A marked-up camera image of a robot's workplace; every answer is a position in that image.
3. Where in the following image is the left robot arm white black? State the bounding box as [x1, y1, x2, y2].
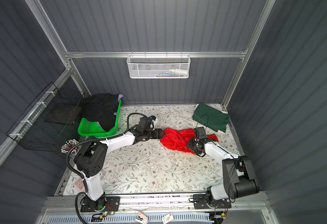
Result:
[66, 113, 165, 214]

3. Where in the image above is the green plastic basket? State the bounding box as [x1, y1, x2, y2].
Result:
[78, 100, 121, 138]

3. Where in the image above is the floral table cloth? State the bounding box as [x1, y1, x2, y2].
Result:
[63, 104, 254, 196]

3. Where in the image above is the white wire wall basket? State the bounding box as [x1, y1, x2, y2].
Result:
[127, 55, 191, 79]

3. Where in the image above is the white tag card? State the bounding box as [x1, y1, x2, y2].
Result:
[135, 211, 148, 224]

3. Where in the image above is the black t shirt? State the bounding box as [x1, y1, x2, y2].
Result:
[80, 93, 120, 132]

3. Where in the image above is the folded dark green t shirt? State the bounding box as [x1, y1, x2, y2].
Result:
[192, 103, 230, 133]

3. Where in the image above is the red t shirt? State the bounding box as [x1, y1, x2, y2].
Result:
[160, 128, 218, 154]

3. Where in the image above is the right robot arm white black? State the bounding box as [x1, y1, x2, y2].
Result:
[187, 127, 260, 210]

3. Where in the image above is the purple garment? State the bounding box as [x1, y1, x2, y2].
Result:
[114, 94, 124, 116]

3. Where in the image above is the white label card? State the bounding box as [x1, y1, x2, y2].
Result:
[162, 213, 174, 224]

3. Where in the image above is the black wire mesh basket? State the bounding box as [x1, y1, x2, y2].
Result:
[6, 80, 85, 153]

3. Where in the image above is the white bottle in basket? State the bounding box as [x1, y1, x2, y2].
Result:
[169, 69, 189, 76]

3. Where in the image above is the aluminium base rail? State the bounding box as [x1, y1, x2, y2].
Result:
[36, 191, 278, 224]

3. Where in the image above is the white calculator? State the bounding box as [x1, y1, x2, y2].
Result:
[72, 173, 85, 192]

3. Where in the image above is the cup of pens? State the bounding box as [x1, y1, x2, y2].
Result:
[61, 139, 79, 154]

